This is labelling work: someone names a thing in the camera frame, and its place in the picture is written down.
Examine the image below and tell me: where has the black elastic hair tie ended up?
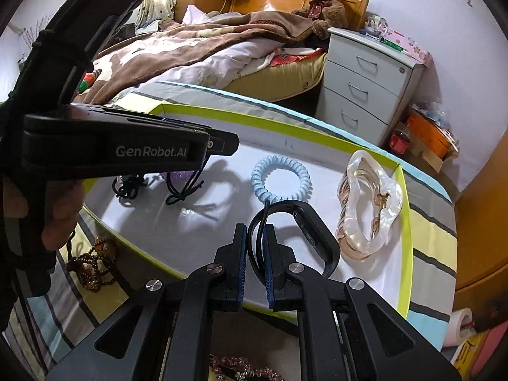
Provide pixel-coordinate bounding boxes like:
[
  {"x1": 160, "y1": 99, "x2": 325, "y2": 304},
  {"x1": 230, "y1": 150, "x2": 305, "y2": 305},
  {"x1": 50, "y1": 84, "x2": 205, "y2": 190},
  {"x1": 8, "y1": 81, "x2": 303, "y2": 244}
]
[
  {"x1": 113, "y1": 174, "x2": 144, "y2": 200},
  {"x1": 165, "y1": 169, "x2": 205, "y2": 206}
]

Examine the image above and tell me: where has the clear plastic bag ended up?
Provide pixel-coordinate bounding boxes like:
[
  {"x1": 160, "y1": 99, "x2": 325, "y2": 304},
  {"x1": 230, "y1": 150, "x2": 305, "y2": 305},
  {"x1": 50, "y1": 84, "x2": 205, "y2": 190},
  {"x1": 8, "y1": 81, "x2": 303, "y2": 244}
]
[{"x1": 411, "y1": 101, "x2": 457, "y2": 136}]

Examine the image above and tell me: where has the pink tissue box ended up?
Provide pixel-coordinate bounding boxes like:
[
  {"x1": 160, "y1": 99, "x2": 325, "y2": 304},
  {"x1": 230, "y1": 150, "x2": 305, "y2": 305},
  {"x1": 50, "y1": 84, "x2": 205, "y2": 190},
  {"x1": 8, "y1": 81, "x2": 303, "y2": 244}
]
[{"x1": 380, "y1": 28, "x2": 433, "y2": 65}]

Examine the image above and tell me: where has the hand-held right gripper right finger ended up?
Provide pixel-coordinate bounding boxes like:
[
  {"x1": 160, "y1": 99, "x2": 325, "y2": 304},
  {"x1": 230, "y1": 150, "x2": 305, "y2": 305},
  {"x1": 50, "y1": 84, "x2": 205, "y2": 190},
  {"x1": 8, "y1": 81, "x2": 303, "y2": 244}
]
[{"x1": 262, "y1": 224, "x2": 463, "y2": 381}]

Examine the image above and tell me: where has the white paper roll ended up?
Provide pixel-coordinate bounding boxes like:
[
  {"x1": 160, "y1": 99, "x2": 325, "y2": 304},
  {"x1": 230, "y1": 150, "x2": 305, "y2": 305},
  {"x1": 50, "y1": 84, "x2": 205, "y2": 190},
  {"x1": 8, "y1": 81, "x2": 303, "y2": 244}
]
[{"x1": 442, "y1": 307, "x2": 475, "y2": 348}]

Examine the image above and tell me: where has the brown teddy bear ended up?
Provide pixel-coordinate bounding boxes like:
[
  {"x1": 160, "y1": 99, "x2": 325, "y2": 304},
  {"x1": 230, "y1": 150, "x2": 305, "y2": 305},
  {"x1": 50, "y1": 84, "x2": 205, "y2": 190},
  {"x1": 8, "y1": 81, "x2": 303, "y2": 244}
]
[{"x1": 291, "y1": 0, "x2": 351, "y2": 41}]

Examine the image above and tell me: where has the yellow pillow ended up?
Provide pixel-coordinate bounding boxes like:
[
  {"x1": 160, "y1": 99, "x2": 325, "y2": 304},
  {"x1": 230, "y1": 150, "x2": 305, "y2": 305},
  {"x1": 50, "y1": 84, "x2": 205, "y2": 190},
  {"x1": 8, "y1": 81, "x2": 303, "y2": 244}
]
[{"x1": 226, "y1": 51, "x2": 328, "y2": 102}]

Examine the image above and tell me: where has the yellow tin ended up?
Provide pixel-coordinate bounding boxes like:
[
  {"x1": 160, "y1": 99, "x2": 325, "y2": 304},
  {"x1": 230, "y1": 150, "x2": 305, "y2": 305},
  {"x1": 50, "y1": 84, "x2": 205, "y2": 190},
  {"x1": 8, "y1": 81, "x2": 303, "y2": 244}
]
[{"x1": 452, "y1": 331, "x2": 493, "y2": 374}]

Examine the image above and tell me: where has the brown blanket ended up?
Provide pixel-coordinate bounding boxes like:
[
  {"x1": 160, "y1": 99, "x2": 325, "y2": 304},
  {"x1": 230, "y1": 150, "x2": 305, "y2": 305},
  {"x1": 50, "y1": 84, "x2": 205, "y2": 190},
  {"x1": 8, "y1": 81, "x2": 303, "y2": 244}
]
[{"x1": 73, "y1": 10, "x2": 331, "y2": 106}]

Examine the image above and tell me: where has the green cardboard tray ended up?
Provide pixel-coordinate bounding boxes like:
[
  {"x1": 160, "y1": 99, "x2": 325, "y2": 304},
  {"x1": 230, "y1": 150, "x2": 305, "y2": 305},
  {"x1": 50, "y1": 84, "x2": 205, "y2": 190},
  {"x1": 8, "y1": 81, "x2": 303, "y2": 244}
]
[{"x1": 81, "y1": 102, "x2": 409, "y2": 323}]

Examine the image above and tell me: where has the large wooden wardrobe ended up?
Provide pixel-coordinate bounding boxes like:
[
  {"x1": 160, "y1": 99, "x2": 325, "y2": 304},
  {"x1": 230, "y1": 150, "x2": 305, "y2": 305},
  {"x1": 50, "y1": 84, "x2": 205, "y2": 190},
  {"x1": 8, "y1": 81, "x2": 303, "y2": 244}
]
[{"x1": 452, "y1": 117, "x2": 508, "y2": 315}]

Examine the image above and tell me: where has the black wristband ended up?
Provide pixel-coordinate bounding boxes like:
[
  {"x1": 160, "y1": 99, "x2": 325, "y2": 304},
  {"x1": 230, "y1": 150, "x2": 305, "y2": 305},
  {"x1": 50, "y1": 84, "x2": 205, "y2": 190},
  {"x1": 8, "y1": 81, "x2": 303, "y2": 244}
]
[{"x1": 247, "y1": 202, "x2": 341, "y2": 281}]

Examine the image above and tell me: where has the grey nightstand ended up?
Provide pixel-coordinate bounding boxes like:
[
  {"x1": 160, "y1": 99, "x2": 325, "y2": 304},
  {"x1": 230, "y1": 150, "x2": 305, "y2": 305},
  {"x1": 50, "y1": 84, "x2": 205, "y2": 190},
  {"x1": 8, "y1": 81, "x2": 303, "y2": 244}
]
[{"x1": 316, "y1": 27, "x2": 428, "y2": 148}]

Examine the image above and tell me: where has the pink rhinestone hair clip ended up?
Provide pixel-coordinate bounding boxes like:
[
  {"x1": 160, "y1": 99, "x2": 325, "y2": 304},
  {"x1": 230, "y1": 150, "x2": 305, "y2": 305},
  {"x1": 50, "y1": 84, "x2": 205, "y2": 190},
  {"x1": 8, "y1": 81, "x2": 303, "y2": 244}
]
[{"x1": 210, "y1": 355, "x2": 285, "y2": 381}]

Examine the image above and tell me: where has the blue spiral hair tie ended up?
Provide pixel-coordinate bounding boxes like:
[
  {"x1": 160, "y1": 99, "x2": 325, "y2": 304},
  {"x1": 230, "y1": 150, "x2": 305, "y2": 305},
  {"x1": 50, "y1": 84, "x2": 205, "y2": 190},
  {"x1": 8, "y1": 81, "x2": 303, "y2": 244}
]
[{"x1": 251, "y1": 156, "x2": 312, "y2": 201}]

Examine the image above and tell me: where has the brown beaded bracelet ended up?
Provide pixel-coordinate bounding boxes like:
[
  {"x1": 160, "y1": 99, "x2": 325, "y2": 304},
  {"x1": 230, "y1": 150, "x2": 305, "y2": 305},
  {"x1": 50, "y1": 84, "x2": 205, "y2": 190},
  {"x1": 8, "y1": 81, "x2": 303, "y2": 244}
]
[{"x1": 66, "y1": 237, "x2": 120, "y2": 293}]

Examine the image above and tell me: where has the orange box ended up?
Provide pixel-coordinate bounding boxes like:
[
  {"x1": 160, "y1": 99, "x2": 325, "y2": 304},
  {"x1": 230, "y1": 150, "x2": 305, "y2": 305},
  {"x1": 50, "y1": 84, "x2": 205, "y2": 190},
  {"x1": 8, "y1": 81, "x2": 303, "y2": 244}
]
[{"x1": 405, "y1": 110, "x2": 458, "y2": 160}]

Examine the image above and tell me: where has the clear pearly hair claw clip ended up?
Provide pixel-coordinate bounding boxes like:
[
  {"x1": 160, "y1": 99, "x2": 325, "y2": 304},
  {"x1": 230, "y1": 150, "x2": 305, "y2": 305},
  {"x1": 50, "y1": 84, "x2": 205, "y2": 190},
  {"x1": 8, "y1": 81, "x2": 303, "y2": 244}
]
[{"x1": 337, "y1": 150, "x2": 404, "y2": 263}]

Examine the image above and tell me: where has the clear glass container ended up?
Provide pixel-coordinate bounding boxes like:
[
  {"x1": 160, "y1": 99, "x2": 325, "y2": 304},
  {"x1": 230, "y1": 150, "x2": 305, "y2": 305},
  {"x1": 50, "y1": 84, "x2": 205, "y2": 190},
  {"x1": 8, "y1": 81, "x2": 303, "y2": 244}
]
[{"x1": 365, "y1": 14, "x2": 390, "y2": 41}]

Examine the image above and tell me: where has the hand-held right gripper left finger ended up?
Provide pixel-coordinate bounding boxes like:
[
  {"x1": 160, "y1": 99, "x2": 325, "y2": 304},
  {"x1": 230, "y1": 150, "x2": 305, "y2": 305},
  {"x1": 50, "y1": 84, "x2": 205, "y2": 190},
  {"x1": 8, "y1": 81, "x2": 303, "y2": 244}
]
[{"x1": 45, "y1": 223, "x2": 249, "y2": 381}]

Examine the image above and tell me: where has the purple spiral hair tie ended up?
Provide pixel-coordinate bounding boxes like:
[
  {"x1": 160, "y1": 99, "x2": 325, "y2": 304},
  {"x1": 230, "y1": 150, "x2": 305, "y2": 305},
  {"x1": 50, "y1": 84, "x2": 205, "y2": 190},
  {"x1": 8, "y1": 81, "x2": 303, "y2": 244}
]
[{"x1": 161, "y1": 170, "x2": 199, "y2": 184}]

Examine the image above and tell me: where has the person's left hand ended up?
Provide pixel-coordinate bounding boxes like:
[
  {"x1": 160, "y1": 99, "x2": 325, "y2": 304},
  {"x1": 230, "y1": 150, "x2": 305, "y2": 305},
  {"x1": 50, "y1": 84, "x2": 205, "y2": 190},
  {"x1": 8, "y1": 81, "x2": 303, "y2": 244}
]
[{"x1": 40, "y1": 177, "x2": 86, "y2": 251}]

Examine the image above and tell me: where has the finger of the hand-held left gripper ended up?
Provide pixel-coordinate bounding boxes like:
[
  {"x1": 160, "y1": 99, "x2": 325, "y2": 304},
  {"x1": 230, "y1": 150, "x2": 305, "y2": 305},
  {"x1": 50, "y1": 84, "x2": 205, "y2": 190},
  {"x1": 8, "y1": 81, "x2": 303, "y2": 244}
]
[
  {"x1": 59, "y1": 104, "x2": 214, "y2": 132},
  {"x1": 205, "y1": 130, "x2": 240, "y2": 157}
]

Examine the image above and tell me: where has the dotted curtain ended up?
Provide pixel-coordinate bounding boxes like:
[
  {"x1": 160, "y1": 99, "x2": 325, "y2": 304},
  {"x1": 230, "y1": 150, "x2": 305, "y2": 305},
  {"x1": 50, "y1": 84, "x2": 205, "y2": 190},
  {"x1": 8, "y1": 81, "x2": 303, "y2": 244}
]
[{"x1": 133, "y1": 0, "x2": 177, "y2": 29}]

